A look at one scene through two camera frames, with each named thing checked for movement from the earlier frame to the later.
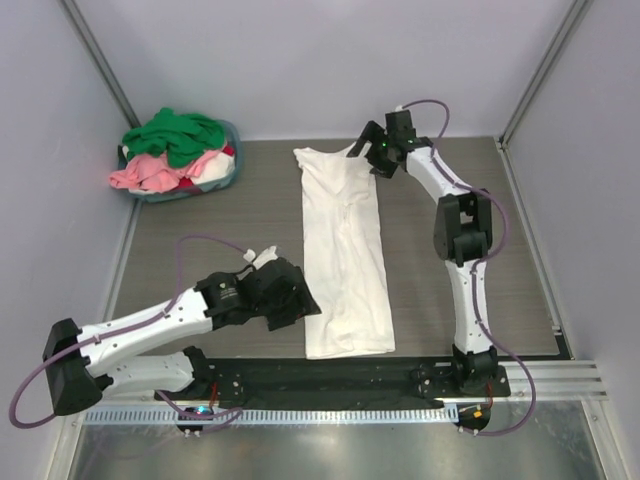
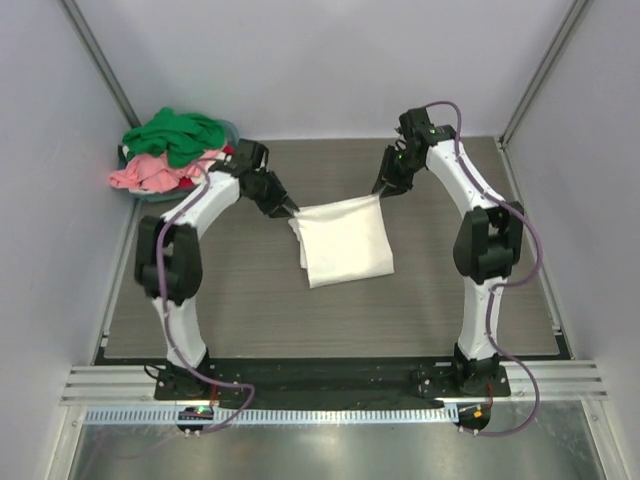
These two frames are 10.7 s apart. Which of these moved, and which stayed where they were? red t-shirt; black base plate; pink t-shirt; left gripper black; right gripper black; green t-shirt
Moved: right gripper black; left gripper black
Stayed: black base plate; pink t-shirt; red t-shirt; green t-shirt
